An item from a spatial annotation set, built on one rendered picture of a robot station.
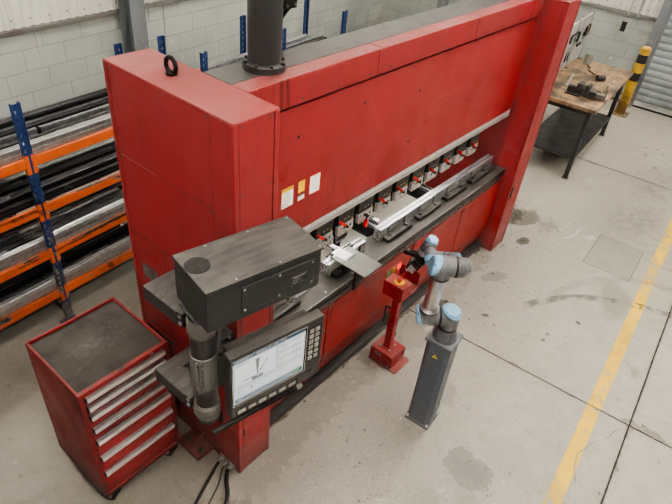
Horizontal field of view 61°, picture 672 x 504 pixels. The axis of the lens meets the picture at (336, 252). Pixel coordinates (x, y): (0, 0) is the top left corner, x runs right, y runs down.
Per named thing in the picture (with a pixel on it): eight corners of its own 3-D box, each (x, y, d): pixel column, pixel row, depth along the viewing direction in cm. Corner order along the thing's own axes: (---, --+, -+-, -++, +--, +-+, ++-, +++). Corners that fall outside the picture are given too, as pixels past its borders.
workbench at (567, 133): (569, 182, 687) (617, 57, 596) (510, 160, 718) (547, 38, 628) (608, 135, 809) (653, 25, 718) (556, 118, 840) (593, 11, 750)
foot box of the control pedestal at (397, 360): (394, 374, 424) (397, 363, 416) (367, 356, 435) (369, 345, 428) (409, 360, 436) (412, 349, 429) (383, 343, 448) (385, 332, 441)
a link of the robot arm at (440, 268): (438, 330, 340) (460, 267, 302) (413, 328, 340) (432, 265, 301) (437, 314, 349) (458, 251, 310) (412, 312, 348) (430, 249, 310)
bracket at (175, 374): (190, 409, 248) (189, 399, 244) (155, 378, 260) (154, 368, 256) (257, 360, 274) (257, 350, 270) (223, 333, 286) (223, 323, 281)
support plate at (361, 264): (364, 278, 353) (364, 277, 353) (332, 259, 366) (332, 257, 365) (381, 265, 365) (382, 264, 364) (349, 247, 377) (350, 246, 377)
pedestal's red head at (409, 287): (400, 303, 387) (404, 283, 376) (381, 292, 395) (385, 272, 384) (416, 290, 400) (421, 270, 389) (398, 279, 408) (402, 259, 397)
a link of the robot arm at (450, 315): (459, 332, 340) (464, 316, 331) (436, 330, 339) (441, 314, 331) (456, 318, 349) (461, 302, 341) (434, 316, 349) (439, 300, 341)
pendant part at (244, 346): (231, 421, 234) (229, 361, 212) (217, 401, 241) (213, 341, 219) (319, 373, 258) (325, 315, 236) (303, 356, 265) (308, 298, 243)
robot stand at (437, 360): (439, 413, 399) (464, 335, 353) (426, 430, 387) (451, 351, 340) (416, 400, 407) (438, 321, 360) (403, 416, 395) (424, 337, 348)
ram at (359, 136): (245, 270, 295) (244, 126, 246) (234, 263, 299) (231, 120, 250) (508, 115, 487) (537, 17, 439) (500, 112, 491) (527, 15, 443)
